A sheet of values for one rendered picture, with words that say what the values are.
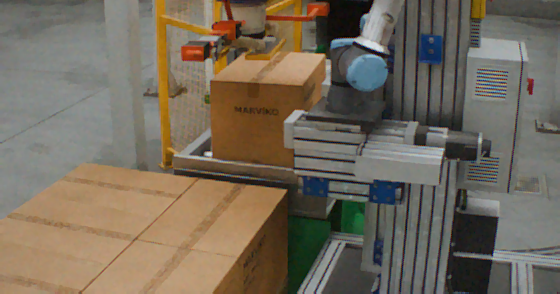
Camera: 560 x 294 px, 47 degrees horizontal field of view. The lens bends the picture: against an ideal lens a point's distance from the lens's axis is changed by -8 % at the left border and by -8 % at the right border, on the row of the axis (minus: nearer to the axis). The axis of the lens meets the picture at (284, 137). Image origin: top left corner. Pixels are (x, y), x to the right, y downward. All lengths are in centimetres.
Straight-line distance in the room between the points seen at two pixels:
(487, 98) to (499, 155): 20
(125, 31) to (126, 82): 30
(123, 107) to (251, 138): 120
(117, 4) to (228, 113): 117
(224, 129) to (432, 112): 102
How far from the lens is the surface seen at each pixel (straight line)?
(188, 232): 253
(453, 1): 226
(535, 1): 1139
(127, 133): 401
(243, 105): 293
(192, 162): 303
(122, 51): 388
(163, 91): 442
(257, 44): 258
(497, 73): 224
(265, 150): 296
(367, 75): 202
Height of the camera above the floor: 170
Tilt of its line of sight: 20 degrees down
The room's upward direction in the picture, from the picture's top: straight up
